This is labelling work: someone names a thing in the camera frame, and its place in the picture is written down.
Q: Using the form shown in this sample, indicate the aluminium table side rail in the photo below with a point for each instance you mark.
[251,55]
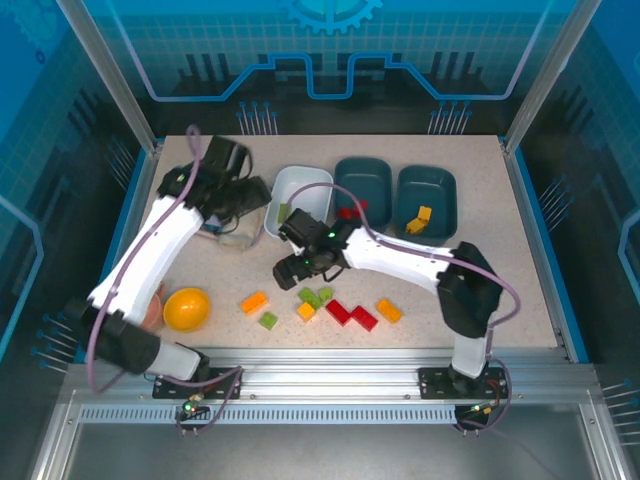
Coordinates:
[530,220]
[131,225]

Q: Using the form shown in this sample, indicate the small controller board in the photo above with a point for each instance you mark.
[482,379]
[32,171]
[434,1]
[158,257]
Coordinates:
[482,410]
[192,407]

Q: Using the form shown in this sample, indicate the red lego brick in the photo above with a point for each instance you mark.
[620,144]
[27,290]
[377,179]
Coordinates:
[361,205]
[344,213]
[363,317]
[338,311]

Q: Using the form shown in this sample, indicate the yellow plastic bowl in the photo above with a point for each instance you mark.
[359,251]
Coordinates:
[186,310]

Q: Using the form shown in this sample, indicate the aluminium mounting rail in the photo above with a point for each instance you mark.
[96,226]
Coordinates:
[325,372]

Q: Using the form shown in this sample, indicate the yellow lego brick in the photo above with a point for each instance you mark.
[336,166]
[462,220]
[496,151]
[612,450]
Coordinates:
[305,311]
[414,226]
[424,214]

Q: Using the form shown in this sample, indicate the pink plastic cup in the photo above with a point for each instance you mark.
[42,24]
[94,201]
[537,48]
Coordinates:
[156,312]

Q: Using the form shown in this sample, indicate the aluminium frame post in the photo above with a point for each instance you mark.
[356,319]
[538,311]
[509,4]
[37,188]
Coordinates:
[107,75]
[547,75]

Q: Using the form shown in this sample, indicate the orange lego brick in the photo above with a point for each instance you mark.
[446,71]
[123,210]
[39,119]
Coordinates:
[389,309]
[254,302]

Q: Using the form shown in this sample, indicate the white plastic container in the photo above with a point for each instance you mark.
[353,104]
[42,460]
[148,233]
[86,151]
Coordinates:
[305,187]

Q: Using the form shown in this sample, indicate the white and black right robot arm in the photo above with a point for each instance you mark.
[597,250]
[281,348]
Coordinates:
[400,257]

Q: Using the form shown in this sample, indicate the teal plastic container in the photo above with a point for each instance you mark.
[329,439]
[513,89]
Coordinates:
[425,187]
[362,185]

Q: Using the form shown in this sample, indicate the beige and lavender cloth bag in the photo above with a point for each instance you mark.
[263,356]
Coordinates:
[240,235]

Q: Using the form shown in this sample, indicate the blue printed clear panel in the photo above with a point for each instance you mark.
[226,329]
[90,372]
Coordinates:
[320,50]

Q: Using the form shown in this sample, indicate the green lego brick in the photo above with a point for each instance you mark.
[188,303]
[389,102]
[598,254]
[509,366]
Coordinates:
[325,293]
[310,298]
[268,320]
[285,211]

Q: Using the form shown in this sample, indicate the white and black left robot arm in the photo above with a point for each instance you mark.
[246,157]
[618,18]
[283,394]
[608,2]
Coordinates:
[145,260]

